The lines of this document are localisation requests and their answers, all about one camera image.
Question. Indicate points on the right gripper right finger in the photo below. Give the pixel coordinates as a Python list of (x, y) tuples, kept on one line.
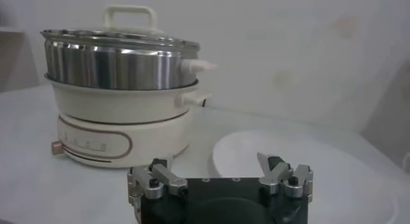
[(278, 175)]

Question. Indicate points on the white round plate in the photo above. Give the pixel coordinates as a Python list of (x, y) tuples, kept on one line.
[(320, 167)]

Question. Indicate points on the stainless steel steamer basket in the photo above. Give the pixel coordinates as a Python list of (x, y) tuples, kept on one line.
[(112, 68)]

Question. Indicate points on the cream electric cooker base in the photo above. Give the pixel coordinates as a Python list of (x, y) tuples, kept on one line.
[(144, 142)]

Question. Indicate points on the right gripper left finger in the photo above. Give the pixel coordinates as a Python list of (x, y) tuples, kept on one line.
[(166, 179)]

